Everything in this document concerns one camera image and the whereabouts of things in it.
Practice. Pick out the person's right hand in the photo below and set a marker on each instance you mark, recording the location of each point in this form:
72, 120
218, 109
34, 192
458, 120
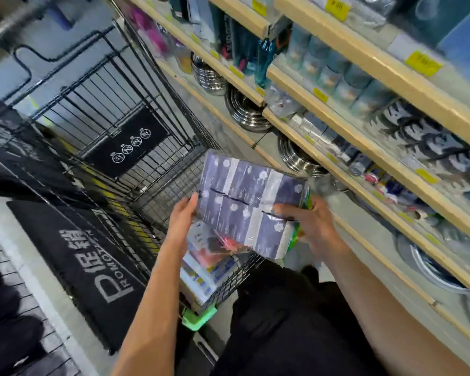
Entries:
317, 229

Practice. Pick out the person's left hand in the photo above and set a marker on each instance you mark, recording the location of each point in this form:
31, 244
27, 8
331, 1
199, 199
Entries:
180, 225

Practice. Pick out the person's right thumb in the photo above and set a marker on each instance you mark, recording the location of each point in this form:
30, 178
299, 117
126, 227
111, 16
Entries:
290, 209

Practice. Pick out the person's left thumb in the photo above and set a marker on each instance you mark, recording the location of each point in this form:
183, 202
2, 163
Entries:
193, 205

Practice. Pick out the green packet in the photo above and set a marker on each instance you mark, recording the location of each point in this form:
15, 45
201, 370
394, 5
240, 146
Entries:
306, 197

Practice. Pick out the dark blue packet bundle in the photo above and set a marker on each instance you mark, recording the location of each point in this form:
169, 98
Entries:
243, 203

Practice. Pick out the person's left forearm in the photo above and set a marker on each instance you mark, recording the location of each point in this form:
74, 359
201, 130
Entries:
156, 309

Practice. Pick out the person's right forearm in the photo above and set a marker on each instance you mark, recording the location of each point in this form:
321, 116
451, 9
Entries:
384, 309

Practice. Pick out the stack of steel bowls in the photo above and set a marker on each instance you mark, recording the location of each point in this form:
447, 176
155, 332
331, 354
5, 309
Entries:
246, 111
297, 158
207, 76

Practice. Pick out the colourful packets pile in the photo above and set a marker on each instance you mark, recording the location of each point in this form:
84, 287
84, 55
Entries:
207, 262

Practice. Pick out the row of small grey boxes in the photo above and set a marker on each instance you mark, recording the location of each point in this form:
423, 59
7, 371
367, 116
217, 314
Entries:
321, 133

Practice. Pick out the black cart sign white icons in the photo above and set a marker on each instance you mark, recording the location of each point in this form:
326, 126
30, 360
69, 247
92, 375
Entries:
129, 144

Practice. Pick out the row of assorted small rolls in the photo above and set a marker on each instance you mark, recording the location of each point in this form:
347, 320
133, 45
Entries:
395, 195

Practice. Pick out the green cart corner bumper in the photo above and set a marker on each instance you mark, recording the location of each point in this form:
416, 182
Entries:
198, 319

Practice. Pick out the person's black clothing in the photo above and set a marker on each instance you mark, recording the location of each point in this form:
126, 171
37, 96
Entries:
290, 325

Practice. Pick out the yellow price label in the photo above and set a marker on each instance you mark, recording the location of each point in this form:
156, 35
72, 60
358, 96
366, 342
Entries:
337, 6
427, 176
320, 95
423, 63

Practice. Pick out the black mat with white letters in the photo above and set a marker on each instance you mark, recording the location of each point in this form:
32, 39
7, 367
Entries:
82, 266

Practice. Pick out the row of teal cylindrical packs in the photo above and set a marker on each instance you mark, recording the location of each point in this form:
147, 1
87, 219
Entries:
337, 74

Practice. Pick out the stack of grey plates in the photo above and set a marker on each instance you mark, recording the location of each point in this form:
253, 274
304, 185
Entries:
431, 266

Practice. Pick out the row of black white packets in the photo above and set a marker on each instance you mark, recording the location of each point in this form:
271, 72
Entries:
434, 142

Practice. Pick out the wooden edged store shelf unit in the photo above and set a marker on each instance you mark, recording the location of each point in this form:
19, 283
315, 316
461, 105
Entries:
395, 78

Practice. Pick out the row of blue boxes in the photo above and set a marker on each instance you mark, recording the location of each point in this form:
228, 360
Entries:
227, 35

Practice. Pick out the pink packaged items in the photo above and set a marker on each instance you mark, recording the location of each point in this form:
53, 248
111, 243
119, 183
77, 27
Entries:
149, 29

